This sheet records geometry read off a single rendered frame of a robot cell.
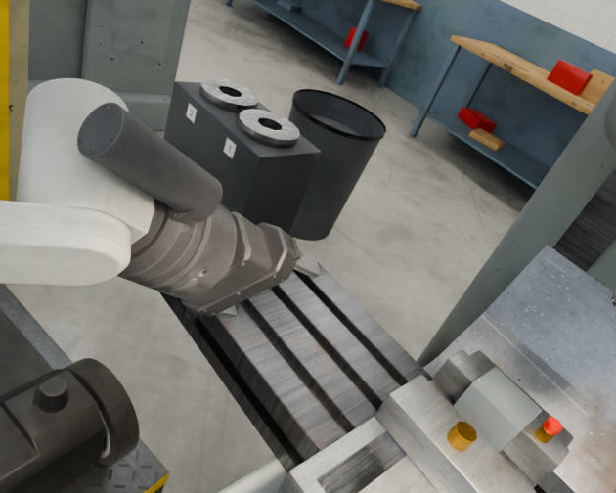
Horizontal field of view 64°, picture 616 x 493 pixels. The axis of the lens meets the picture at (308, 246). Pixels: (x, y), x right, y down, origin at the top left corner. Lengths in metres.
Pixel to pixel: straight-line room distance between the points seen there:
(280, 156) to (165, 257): 0.35
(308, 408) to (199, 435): 1.05
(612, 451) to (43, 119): 0.80
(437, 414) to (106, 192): 0.38
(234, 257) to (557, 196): 0.59
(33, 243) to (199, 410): 1.43
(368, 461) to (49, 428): 0.55
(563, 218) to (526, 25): 4.30
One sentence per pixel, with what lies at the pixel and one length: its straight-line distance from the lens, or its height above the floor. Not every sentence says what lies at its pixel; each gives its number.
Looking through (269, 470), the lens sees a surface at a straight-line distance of 0.66.
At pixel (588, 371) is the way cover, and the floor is 0.96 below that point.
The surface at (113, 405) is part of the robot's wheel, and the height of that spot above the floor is 0.58.
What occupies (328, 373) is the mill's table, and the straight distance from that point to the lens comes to 0.66.
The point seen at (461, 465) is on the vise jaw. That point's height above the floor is 1.02.
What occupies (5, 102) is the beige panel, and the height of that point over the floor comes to 0.51.
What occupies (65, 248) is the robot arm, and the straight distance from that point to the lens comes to 0.30.
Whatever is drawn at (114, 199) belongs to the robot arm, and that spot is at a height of 1.20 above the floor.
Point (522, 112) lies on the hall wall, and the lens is 5.04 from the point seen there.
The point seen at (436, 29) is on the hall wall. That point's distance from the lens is 5.55.
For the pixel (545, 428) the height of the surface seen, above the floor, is 1.03.
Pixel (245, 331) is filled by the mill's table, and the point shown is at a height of 0.91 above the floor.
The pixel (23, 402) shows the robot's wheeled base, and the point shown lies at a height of 0.61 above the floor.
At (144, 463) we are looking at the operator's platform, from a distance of 1.12.
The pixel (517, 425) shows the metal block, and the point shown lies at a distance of 0.54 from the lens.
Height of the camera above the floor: 1.38
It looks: 33 degrees down
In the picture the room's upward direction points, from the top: 23 degrees clockwise
